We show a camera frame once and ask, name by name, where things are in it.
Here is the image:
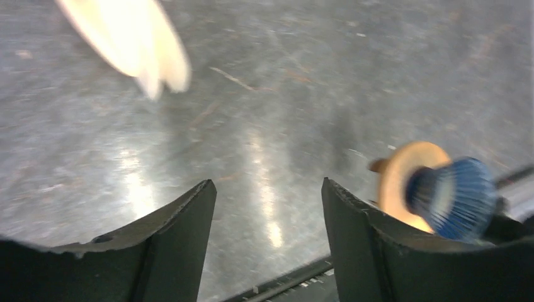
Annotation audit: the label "cream paper coffee filters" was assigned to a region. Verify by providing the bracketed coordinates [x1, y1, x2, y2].
[56, 0, 192, 101]

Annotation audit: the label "blue plastic coffee dripper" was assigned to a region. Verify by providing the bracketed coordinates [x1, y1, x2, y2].
[405, 157, 498, 242]

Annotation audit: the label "wooden ring dripper stand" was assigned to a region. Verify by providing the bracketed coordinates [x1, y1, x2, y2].
[377, 141, 452, 233]

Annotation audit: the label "glass carafe with wooden band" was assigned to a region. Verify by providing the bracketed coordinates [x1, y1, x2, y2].
[368, 158, 389, 174]

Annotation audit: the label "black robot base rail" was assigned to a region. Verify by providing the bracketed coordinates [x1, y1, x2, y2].
[224, 255, 333, 302]

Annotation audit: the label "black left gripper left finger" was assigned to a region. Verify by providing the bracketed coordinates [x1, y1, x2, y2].
[1, 179, 217, 301]

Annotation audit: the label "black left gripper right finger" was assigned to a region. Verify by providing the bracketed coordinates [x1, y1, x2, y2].
[322, 178, 533, 301]

